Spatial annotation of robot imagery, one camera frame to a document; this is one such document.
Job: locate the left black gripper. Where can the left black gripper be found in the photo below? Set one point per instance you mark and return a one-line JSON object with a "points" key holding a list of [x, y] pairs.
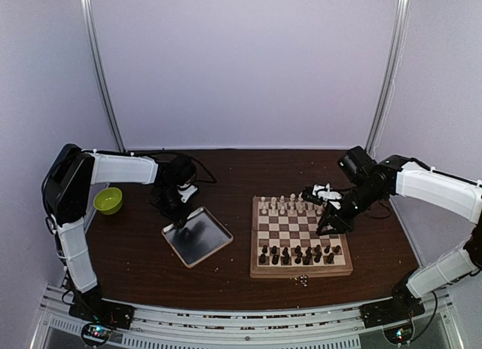
{"points": [[179, 217]]}

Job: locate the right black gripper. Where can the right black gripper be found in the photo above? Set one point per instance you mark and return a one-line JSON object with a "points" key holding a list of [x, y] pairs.
{"points": [[332, 216]]}

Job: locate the wooden chess board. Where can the wooden chess board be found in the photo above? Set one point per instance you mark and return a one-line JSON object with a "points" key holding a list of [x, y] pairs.
{"points": [[286, 222]]}

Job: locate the black chess piece corner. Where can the black chess piece corner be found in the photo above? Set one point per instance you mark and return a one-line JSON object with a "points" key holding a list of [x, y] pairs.
{"points": [[262, 259]]}

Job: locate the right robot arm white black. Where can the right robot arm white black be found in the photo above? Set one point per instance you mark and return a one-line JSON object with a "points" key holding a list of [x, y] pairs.
{"points": [[431, 203]]}

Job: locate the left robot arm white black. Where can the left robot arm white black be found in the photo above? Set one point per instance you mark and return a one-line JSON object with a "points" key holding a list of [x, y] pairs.
{"points": [[67, 197]]}

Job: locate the metal tray wooden rim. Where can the metal tray wooden rim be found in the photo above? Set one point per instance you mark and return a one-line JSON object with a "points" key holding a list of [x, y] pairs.
{"points": [[199, 238]]}

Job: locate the green bowl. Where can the green bowl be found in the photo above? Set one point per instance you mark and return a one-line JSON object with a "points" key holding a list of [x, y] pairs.
{"points": [[108, 201]]}

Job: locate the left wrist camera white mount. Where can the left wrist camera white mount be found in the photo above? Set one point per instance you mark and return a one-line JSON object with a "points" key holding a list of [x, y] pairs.
{"points": [[187, 191]]}

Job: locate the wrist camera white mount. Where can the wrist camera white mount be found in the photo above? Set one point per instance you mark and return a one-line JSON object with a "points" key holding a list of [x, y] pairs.
{"points": [[322, 195], [187, 191]]}

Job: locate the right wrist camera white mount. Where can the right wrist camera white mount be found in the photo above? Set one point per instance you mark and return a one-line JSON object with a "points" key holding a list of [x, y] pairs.
{"points": [[322, 195]]}

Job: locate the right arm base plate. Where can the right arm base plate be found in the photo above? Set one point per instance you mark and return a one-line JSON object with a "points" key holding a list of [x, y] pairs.
{"points": [[385, 312]]}

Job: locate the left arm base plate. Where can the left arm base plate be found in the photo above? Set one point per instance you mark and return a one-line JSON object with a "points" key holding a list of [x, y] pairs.
{"points": [[111, 314]]}

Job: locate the aluminium front rail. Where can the aluminium front rail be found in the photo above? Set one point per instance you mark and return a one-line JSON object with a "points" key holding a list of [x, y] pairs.
{"points": [[336, 326]]}

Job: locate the left aluminium frame post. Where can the left aluminium frame post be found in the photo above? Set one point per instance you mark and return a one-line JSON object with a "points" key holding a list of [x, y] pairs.
{"points": [[89, 21]]}

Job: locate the aluminium frame post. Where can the aluminium frame post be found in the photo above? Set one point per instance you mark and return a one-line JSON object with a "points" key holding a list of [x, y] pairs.
{"points": [[388, 83], [89, 21]]}

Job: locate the right aluminium frame post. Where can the right aluminium frame post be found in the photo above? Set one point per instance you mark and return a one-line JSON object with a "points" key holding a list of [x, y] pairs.
{"points": [[388, 83]]}

